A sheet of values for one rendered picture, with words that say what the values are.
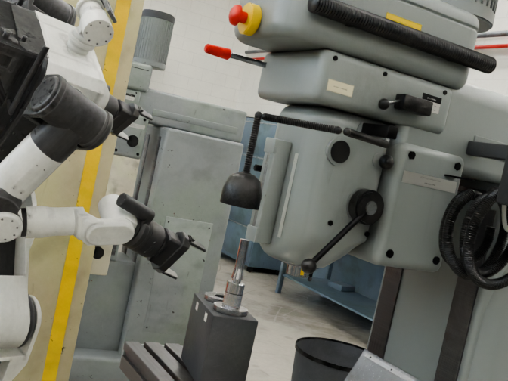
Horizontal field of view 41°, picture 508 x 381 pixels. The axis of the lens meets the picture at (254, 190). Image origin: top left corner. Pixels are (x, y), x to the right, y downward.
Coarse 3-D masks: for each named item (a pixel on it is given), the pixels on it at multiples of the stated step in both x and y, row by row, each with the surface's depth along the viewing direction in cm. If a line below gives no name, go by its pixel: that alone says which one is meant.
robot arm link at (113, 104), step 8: (112, 96) 199; (112, 104) 198; (120, 104) 202; (128, 104) 205; (112, 112) 198; (120, 112) 201; (128, 112) 203; (136, 112) 204; (120, 120) 204; (128, 120) 205; (112, 128) 205; (120, 128) 206
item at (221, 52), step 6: (204, 48) 136; (210, 48) 135; (216, 48) 136; (222, 48) 137; (228, 48) 138; (216, 54) 136; (222, 54) 137; (228, 54) 137; (234, 54) 138; (240, 60) 140; (246, 60) 140; (252, 60) 140; (258, 60) 141; (264, 66) 142
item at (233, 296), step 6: (228, 288) 171; (234, 288) 170; (228, 294) 171; (234, 294) 170; (240, 294) 171; (228, 300) 170; (234, 300) 170; (240, 300) 172; (228, 306) 170; (234, 306) 171
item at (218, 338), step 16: (192, 304) 185; (208, 304) 176; (192, 320) 182; (208, 320) 169; (224, 320) 166; (240, 320) 168; (256, 320) 170; (192, 336) 179; (208, 336) 166; (224, 336) 167; (240, 336) 168; (192, 352) 177; (208, 352) 166; (224, 352) 167; (240, 352) 168; (192, 368) 174; (208, 368) 166; (224, 368) 168; (240, 368) 169
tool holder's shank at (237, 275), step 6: (240, 240) 171; (246, 240) 171; (240, 246) 171; (246, 246) 171; (240, 252) 171; (246, 252) 172; (240, 258) 171; (240, 264) 171; (234, 270) 171; (240, 270) 171; (234, 276) 171; (240, 276) 171; (234, 282) 171
